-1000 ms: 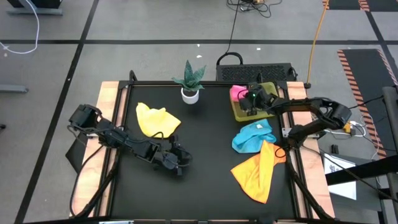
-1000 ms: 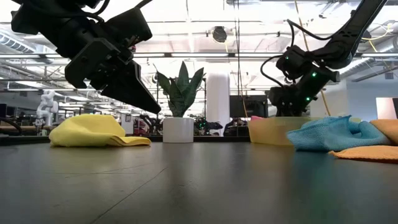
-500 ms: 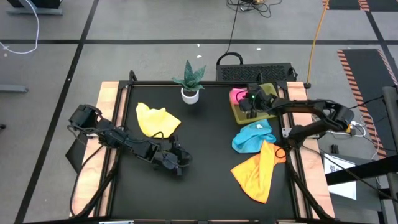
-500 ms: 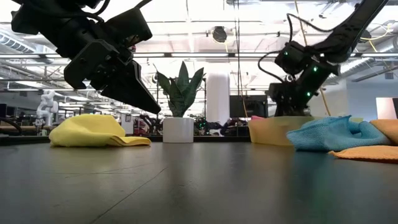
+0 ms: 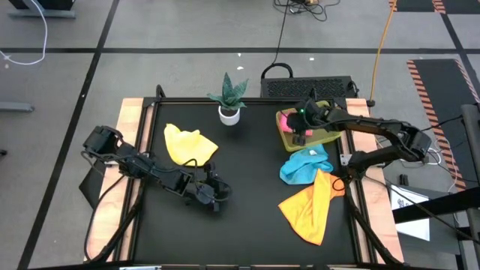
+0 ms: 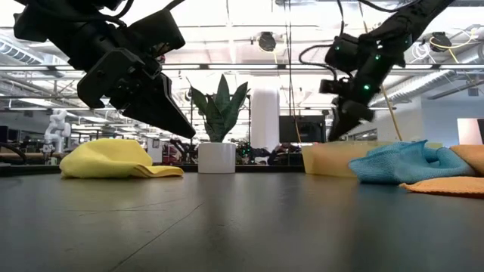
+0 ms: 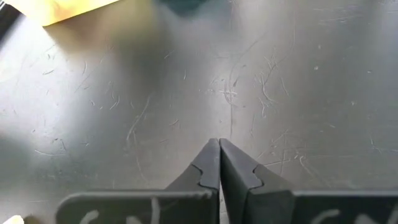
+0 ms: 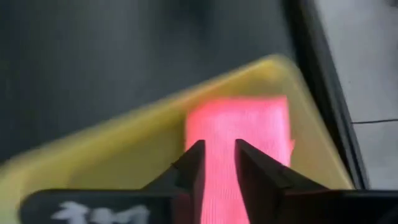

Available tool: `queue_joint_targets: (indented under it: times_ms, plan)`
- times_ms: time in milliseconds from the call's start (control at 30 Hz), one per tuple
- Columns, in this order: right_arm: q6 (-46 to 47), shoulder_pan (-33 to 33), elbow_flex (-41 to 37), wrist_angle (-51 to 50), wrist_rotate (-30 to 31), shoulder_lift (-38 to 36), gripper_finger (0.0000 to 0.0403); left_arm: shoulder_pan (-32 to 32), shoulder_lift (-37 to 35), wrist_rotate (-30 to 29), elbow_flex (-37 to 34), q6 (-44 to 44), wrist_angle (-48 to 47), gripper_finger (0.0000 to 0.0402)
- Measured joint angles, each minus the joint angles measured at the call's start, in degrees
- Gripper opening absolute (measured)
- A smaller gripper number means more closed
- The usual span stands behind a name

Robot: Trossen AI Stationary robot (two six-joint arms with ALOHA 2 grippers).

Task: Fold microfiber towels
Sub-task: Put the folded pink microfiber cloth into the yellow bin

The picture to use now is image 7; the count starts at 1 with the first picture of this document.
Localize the yellow microfiber towel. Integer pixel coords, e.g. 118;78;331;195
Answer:
4;0;121;27

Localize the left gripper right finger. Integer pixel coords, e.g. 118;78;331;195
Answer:
220;138;294;224

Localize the black aluminium table frame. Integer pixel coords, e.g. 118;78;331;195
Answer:
0;2;20;43

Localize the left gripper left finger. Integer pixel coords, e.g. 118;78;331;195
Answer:
165;138;221;224

